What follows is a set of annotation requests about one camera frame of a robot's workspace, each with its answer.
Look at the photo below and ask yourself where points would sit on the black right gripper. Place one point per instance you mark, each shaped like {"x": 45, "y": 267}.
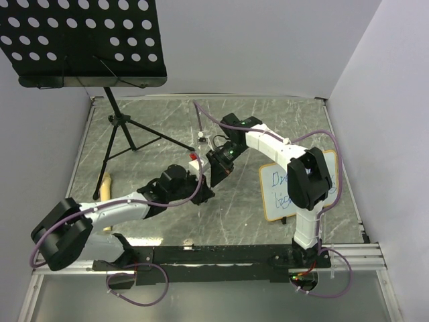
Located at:
{"x": 218, "y": 172}

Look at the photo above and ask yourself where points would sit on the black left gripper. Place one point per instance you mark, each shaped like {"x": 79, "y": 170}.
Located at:
{"x": 204, "y": 192}

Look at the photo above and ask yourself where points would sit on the yellow framed small whiteboard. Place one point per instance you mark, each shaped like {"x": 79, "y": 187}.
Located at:
{"x": 274, "y": 188}

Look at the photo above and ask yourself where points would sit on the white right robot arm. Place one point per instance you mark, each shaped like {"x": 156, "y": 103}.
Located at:
{"x": 309, "y": 179}

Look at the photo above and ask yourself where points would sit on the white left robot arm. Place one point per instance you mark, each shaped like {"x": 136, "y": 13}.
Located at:
{"x": 73, "y": 231}

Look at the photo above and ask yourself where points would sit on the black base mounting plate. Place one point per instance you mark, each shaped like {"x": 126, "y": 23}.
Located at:
{"x": 149, "y": 265}

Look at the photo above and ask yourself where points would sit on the wooden rolling pin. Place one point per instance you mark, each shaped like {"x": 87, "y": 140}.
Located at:
{"x": 105, "y": 189}

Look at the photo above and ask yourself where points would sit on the black perforated music stand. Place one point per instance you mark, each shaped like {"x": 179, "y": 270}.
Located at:
{"x": 107, "y": 44}

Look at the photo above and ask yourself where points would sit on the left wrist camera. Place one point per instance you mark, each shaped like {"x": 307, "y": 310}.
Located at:
{"x": 195, "y": 166}

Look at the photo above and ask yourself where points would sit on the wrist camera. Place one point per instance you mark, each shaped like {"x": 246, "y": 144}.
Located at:
{"x": 203, "y": 138}
{"x": 195, "y": 166}

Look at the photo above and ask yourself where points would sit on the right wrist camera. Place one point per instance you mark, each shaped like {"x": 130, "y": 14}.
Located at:
{"x": 203, "y": 138}

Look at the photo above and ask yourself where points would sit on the aluminium rail frame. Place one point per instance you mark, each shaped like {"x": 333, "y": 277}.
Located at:
{"x": 73, "y": 231}

